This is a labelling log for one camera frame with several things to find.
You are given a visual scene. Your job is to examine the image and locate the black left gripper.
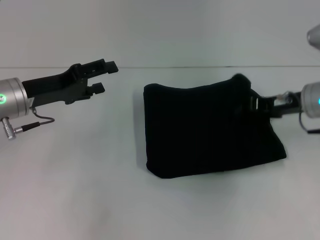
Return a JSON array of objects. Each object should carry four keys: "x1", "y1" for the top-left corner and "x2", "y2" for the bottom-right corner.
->
[{"x1": 21, "y1": 58, "x2": 119, "y2": 106}]

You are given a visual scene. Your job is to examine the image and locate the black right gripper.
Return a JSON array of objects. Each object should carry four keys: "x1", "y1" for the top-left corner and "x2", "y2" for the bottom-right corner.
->
[{"x1": 247, "y1": 90, "x2": 305, "y2": 119}]

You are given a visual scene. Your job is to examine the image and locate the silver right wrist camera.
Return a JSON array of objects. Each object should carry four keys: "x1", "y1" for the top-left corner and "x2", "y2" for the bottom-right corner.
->
[{"x1": 306, "y1": 23, "x2": 320, "y2": 48}]

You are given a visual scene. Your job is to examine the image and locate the grey right arm cable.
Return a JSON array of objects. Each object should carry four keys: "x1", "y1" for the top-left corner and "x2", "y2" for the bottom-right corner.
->
[{"x1": 274, "y1": 91, "x2": 320, "y2": 135}]

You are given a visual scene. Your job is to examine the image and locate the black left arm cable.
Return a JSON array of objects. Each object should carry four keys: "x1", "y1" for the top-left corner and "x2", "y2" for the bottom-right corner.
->
[{"x1": 1, "y1": 107, "x2": 56, "y2": 140}]

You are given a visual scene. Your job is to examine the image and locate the black t-shirt with white print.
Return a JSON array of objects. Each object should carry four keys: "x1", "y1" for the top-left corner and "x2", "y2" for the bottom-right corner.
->
[{"x1": 142, "y1": 73, "x2": 288, "y2": 180}]

